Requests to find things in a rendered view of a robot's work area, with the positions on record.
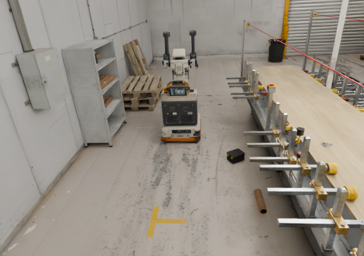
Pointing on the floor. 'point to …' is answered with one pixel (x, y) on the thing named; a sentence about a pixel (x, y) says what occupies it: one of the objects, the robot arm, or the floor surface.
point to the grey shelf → (72, 69)
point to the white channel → (339, 33)
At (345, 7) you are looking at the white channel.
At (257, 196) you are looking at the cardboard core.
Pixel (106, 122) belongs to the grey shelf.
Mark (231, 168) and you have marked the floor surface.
